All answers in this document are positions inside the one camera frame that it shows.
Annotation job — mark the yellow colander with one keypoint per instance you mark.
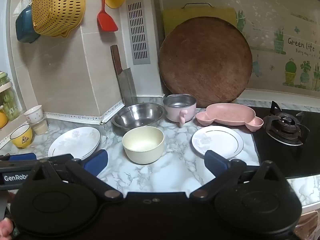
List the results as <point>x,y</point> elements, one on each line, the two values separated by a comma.
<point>58,6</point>

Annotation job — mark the red spatula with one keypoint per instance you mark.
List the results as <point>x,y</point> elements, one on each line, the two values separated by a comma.
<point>107,21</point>

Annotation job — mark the yellow bowl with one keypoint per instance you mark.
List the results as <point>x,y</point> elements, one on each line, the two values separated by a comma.
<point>22,137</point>

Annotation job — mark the black gas cooktop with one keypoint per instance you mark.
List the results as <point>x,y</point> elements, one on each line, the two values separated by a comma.
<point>282,160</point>

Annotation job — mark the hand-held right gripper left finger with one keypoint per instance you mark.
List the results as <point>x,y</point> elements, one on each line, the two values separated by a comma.
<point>96,162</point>

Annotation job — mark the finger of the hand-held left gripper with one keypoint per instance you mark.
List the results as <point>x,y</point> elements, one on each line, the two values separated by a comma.
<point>22,156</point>

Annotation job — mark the green water bottle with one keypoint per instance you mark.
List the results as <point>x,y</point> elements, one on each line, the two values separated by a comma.
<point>8,100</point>

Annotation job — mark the stainless steel bowl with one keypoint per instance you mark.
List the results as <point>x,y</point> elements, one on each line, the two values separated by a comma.
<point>137,116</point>

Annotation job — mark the cardboard box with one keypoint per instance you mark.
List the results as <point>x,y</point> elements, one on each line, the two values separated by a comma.
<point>306,226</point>

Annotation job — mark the round wooden cutting board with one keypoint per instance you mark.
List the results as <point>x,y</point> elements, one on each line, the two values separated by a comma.
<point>205,60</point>

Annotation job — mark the person's left hand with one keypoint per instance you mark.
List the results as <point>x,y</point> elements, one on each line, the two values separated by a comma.
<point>5,228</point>

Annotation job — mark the cream bowl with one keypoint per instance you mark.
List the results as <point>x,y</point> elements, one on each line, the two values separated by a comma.
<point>143,145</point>

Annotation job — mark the plant wall sticker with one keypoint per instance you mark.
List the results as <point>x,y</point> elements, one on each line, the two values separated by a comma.
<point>287,55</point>

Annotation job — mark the pink steel-lined bowl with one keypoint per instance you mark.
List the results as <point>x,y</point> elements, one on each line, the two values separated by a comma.
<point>175,112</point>

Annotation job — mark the yellow mug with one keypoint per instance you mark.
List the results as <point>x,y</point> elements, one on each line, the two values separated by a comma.
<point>2,118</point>

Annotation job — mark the music note edge tape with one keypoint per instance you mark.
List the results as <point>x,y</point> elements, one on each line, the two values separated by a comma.
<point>75,118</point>

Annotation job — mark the grey vent grille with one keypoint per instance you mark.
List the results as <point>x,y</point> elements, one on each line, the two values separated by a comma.
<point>138,30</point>

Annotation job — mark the gas burner grate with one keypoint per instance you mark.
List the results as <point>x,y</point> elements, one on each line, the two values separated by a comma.
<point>285,127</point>

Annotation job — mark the small beige cup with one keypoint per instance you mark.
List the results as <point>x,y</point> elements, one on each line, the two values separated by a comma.
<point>40,128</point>

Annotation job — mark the white rimmed plate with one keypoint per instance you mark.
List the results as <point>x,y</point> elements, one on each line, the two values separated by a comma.
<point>73,141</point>
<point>217,140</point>

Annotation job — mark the blue basin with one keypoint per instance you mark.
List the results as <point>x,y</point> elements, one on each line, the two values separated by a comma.
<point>25,28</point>

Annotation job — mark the pink divided plate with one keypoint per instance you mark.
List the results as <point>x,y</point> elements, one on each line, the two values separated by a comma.
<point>226,115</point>

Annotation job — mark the yellow cutting board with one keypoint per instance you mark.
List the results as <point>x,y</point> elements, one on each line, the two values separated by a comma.
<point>172,17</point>

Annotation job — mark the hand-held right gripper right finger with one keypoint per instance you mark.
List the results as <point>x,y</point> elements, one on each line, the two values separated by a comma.
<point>215,160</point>

